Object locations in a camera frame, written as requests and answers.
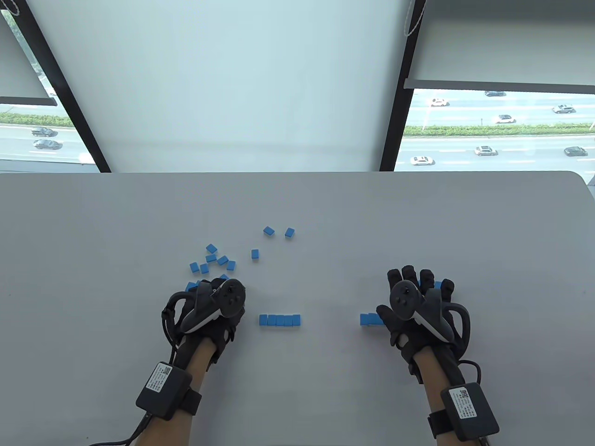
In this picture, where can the green roadside hedge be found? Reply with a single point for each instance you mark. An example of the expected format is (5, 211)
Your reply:
(28, 120)
(488, 130)

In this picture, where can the person's left hand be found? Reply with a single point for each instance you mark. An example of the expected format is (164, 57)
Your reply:
(223, 332)

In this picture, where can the blue mahjong tiles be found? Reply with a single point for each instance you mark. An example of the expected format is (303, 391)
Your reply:
(211, 248)

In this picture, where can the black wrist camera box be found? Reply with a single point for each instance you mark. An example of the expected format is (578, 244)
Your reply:
(165, 390)
(469, 411)

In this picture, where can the person's right forearm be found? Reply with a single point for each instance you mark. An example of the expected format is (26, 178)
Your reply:
(432, 376)

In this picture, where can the black and white hand controller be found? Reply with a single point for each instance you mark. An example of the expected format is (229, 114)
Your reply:
(404, 297)
(228, 297)

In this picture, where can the wide white roller blind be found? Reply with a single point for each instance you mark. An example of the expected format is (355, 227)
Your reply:
(232, 83)

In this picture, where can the person's right hand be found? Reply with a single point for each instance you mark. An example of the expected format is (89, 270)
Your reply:
(404, 334)

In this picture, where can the black window frame post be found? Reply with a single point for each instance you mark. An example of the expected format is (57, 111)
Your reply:
(399, 102)
(65, 93)

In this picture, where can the grey roller blind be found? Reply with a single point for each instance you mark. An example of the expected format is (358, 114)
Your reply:
(502, 42)
(14, 79)

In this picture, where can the person's left forearm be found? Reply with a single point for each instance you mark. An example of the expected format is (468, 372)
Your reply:
(200, 360)

